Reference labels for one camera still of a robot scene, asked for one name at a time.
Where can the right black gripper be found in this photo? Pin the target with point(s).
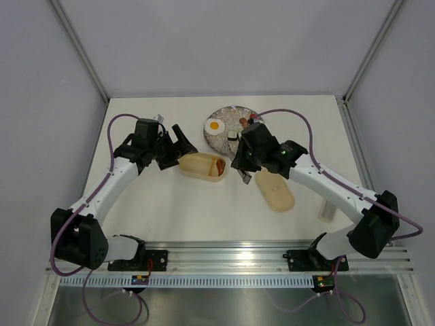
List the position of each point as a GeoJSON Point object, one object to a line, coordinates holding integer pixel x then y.
{"type": "Point", "coordinates": [240, 161]}

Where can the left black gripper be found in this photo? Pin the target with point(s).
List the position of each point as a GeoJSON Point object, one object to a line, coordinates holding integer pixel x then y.
{"type": "Point", "coordinates": [177, 149]}

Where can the red bacon slice toy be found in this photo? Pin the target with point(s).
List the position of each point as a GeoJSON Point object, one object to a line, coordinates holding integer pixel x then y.
{"type": "Point", "coordinates": [220, 165]}

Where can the beige lunch box base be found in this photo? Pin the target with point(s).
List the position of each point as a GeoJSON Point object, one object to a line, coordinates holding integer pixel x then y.
{"type": "Point", "coordinates": [201, 166]}

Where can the metal tongs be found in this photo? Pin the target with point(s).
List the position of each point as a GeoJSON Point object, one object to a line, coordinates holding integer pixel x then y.
{"type": "Point", "coordinates": [246, 177]}

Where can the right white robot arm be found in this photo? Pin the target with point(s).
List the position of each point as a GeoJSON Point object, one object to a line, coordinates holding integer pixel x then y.
{"type": "Point", "coordinates": [372, 215]}

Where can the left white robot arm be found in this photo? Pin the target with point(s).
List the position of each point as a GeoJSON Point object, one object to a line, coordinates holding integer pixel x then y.
{"type": "Point", "coordinates": [76, 233]}

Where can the beige lunch box lid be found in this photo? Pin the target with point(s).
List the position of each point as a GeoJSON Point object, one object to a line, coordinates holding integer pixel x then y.
{"type": "Point", "coordinates": [275, 191]}

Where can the round speckled grey plate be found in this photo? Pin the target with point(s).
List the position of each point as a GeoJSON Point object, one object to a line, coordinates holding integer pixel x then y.
{"type": "Point", "coordinates": [230, 115]}

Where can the left sushi roll piece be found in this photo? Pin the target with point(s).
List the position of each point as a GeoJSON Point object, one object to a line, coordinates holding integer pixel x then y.
{"type": "Point", "coordinates": [232, 135]}

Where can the toy fried egg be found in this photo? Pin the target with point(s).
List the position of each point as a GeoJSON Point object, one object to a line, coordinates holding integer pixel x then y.
{"type": "Point", "coordinates": [214, 126]}

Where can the clear plastic tongs holder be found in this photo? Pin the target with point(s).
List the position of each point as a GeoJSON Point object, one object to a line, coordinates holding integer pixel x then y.
{"type": "Point", "coordinates": [327, 212]}

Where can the left circuit board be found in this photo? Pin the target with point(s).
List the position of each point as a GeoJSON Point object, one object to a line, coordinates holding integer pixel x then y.
{"type": "Point", "coordinates": [140, 280]}

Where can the circuit board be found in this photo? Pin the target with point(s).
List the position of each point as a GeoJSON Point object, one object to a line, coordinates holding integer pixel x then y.
{"type": "Point", "coordinates": [323, 284]}
{"type": "Point", "coordinates": [140, 280]}

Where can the right circuit board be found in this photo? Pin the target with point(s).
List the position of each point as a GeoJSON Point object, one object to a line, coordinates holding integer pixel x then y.
{"type": "Point", "coordinates": [323, 284]}

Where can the right black camera box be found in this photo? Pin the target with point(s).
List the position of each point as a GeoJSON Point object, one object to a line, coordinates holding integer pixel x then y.
{"type": "Point", "coordinates": [257, 135]}

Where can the black camera box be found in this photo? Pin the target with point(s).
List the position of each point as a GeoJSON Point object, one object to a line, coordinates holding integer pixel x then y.
{"type": "Point", "coordinates": [257, 135]}
{"type": "Point", "coordinates": [146, 130]}

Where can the left black camera box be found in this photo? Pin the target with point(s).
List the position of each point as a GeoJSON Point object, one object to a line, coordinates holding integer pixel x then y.
{"type": "Point", "coordinates": [146, 130]}

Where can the aluminium front rail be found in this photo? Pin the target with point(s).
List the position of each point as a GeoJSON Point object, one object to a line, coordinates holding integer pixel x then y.
{"type": "Point", "coordinates": [265, 257]}

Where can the aluminium rail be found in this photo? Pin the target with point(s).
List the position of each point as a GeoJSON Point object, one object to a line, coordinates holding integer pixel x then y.
{"type": "Point", "coordinates": [265, 257]}
{"type": "Point", "coordinates": [355, 143]}

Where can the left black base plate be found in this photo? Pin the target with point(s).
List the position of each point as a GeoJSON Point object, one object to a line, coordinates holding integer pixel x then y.
{"type": "Point", "coordinates": [154, 260]}

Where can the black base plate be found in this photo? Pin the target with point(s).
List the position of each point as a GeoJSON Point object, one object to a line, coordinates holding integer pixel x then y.
{"type": "Point", "coordinates": [307, 260]}
{"type": "Point", "coordinates": [154, 260]}

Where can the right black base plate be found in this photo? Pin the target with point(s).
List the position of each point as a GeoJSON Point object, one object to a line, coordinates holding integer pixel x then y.
{"type": "Point", "coordinates": [307, 260]}

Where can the right side aluminium rail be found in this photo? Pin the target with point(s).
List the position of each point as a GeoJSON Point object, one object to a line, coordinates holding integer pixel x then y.
{"type": "Point", "coordinates": [355, 143]}

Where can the left aluminium frame post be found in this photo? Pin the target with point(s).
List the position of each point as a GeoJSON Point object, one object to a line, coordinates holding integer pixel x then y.
{"type": "Point", "coordinates": [74, 39]}

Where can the aluminium frame post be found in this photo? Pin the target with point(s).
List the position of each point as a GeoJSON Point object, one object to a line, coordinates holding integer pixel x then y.
{"type": "Point", "coordinates": [374, 47]}
{"type": "Point", "coordinates": [74, 39]}

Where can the white slotted cable duct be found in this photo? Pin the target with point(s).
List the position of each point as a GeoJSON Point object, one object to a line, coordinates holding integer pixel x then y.
{"type": "Point", "coordinates": [194, 281]}

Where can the right aluminium frame post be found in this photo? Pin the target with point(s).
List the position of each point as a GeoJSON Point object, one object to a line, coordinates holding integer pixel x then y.
{"type": "Point", "coordinates": [374, 47]}

